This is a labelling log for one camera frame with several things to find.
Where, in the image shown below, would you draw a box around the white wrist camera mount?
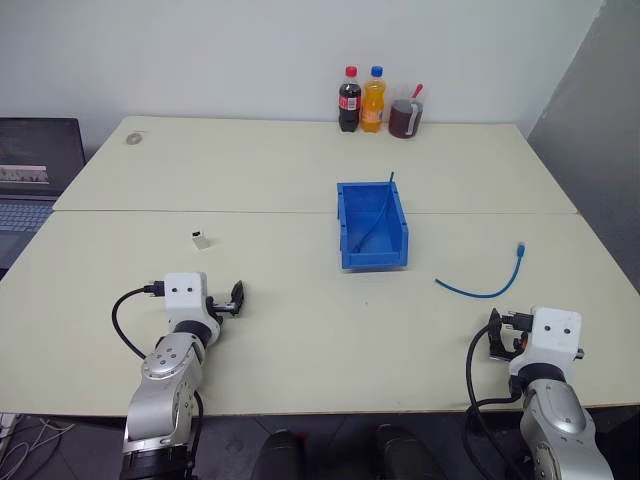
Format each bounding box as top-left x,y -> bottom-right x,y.
509,305 -> 584,377
163,271 -> 222,347

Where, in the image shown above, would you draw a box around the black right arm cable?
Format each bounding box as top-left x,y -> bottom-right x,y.
465,312 -> 534,480

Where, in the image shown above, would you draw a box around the orange soda bottle, blue cap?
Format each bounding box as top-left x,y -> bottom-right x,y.
360,65 -> 389,135

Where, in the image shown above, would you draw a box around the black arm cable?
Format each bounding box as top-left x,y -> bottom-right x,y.
465,312 -> 534,480
111,282 -> 167,360

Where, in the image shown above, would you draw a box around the dark laptop computer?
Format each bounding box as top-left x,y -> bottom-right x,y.
0,117 -> 87,271

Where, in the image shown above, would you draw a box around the clear jug with dark liquid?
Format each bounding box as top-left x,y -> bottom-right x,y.
387,84 -> 428,140

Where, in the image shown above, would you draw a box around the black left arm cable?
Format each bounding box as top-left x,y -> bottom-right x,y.
111,282 -> 167,360

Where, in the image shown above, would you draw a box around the cola bottle with red cap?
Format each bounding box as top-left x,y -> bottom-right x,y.
337,65 -> 363,134

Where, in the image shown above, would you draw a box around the blue cable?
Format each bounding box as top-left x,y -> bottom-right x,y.
433,241 -> 528,301
353,171 -> 396,254

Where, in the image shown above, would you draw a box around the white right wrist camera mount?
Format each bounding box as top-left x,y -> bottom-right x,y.
509,305 -> 584,377

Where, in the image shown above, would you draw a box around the dark rounded shape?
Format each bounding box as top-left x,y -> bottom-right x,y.
370,423 -> 447,480
248,428 -> 307,480

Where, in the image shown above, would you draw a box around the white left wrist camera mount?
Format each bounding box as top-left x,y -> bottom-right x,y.
163,271 -> 222,347

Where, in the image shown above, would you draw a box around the blue plastic storage bin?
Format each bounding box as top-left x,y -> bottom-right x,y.
335,180 -> 412,274

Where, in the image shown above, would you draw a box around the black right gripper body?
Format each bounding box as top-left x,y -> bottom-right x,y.
498,326 -> 530,358

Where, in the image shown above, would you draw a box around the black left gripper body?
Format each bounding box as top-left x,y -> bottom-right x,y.
205,296 -> 236,322

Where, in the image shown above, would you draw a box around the thin white floor cables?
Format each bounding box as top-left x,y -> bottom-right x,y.
0,412 -> 76,480

